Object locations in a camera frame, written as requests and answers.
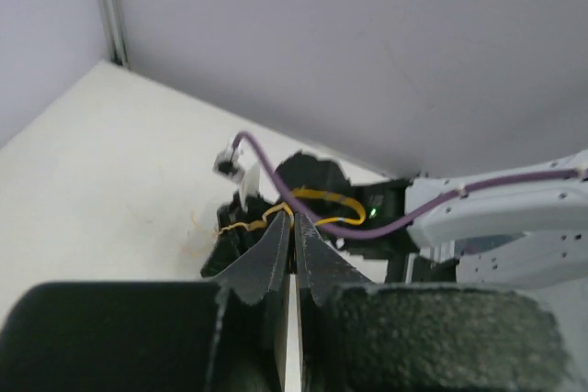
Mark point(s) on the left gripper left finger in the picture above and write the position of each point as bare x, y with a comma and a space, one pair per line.
216, 334

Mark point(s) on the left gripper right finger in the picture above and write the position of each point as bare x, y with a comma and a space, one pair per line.
357, 335

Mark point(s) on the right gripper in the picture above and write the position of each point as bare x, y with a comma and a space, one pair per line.
324, 189

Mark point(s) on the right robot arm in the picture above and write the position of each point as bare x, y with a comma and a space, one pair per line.
524, 226

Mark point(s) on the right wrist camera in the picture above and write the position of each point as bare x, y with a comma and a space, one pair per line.
246, 178

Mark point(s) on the right aluminium frame post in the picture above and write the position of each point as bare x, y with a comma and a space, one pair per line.
113, 25

